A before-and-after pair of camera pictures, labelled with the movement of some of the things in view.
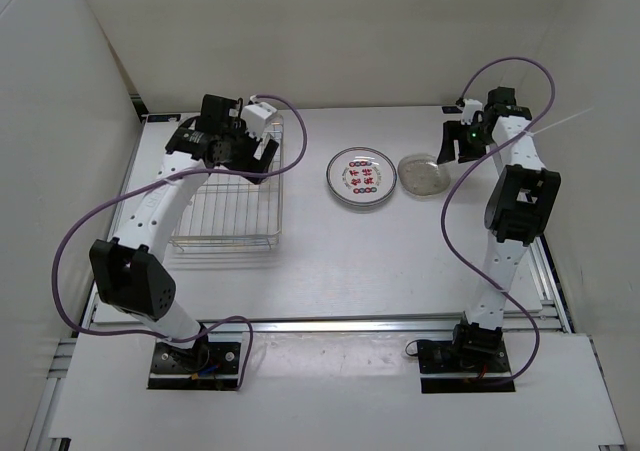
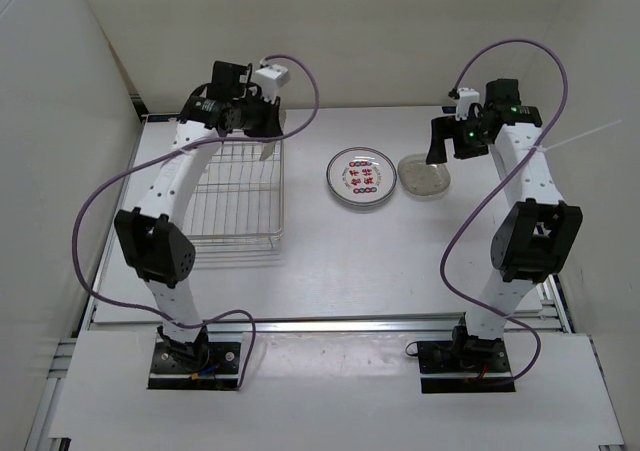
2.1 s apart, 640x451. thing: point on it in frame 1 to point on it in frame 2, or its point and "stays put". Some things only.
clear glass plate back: (420, 174) stays put
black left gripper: (250, 163) to (272, 125)
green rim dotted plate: (361, 176) stays put
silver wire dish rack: (235, 213) stays put
